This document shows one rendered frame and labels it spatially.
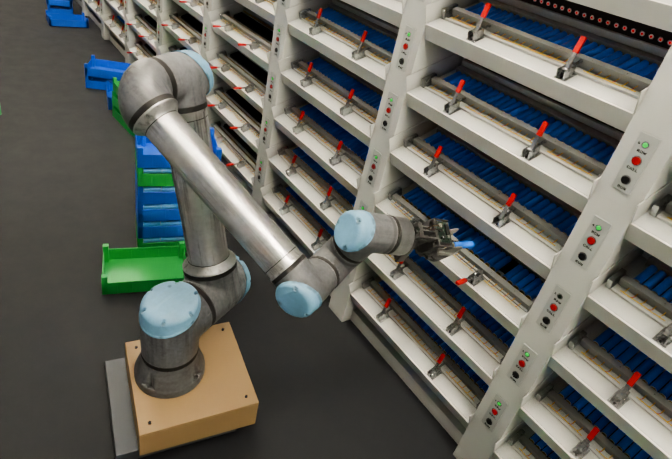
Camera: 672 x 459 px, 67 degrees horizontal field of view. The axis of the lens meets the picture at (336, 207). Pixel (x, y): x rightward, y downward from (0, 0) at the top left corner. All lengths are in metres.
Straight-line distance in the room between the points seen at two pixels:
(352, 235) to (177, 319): 0.51
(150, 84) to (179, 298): 0.55
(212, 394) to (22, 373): 0.60
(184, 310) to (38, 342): 0.67
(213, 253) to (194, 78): 0.47
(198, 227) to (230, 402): 0.49
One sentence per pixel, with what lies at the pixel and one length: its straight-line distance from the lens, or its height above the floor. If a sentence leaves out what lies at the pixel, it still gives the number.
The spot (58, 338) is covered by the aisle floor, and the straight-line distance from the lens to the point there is 1.91.
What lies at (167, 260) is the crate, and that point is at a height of 0.00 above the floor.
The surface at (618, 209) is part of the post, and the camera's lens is 1.19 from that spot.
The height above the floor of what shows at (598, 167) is 0.98.
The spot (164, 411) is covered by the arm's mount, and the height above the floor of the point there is 0.15.
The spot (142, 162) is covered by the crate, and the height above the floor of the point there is 0.42.
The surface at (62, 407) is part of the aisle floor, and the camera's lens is 1.73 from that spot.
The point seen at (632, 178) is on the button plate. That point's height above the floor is 1.01.
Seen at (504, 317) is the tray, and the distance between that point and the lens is 1.42.
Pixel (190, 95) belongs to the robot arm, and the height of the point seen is 0.91.
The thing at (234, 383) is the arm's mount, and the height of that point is 0.16.
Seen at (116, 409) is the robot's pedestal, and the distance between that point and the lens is 1.63.
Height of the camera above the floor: 1.36
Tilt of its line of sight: 31 degrees down
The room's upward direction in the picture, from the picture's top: 13 degrees clockwise
